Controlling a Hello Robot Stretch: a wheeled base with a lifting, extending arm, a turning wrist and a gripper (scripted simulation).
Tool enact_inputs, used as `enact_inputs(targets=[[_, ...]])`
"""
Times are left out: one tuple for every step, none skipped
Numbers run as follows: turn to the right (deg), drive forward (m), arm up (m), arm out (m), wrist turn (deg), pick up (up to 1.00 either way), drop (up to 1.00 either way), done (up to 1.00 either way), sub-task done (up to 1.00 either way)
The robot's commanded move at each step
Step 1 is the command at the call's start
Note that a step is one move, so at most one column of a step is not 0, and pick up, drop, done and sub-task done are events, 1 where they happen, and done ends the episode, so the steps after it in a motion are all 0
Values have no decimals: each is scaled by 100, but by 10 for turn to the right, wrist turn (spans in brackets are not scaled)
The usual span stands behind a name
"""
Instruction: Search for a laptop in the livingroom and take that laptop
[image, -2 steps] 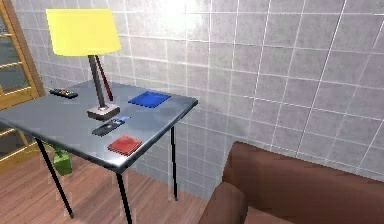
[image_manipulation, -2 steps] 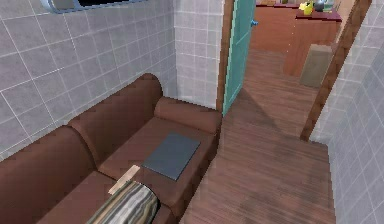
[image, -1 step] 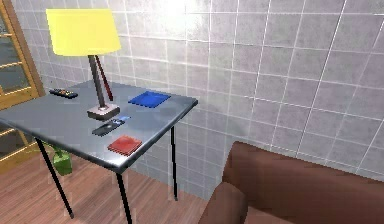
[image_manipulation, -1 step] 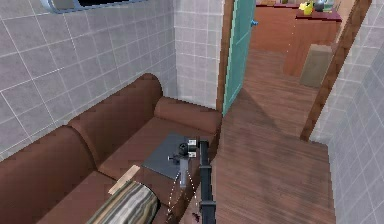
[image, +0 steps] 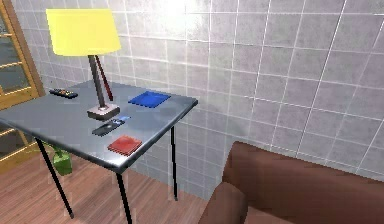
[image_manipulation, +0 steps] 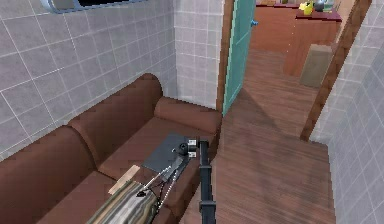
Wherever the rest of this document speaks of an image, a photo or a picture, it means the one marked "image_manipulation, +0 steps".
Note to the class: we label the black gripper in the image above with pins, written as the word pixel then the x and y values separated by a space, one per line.
pixel 182 148

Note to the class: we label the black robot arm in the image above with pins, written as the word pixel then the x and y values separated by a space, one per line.
pixel 206 186

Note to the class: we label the grey laptop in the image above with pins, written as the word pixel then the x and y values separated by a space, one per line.
pixel 163 151

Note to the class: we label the tan flat book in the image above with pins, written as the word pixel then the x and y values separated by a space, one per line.
pixel 124 180

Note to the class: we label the brown sofa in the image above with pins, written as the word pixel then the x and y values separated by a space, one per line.
pixel 110 123

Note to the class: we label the teal room door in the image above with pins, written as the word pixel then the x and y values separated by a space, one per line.
pixel 238 56

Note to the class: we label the beige bin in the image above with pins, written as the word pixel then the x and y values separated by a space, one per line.
pixel 316 65

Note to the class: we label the red brown kitchen counter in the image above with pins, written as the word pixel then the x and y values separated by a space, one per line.
pixel 293 36

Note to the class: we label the yellow green object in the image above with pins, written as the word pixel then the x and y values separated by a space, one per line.
pixel 306 8

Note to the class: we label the dark grey kettle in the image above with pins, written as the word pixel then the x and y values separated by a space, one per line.
pixel 319 5

